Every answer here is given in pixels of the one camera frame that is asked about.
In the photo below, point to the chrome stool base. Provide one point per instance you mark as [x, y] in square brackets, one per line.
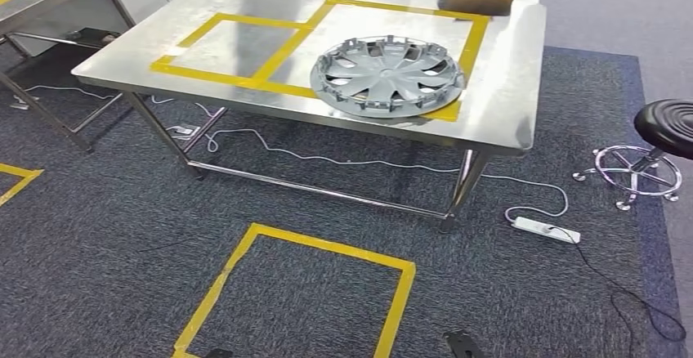
[633, 174]

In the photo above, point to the steel workbench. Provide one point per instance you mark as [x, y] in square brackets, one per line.
[503, 74]

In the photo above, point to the white power strip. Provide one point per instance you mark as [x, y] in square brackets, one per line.
[183, 131]
[544, 230]

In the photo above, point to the black stool seat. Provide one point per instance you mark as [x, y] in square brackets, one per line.
[666, 125]

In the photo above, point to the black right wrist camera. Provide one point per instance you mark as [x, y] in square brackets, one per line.
[463, 345]

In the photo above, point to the silver wheel hubcap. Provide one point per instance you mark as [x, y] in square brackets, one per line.
[387, 76]

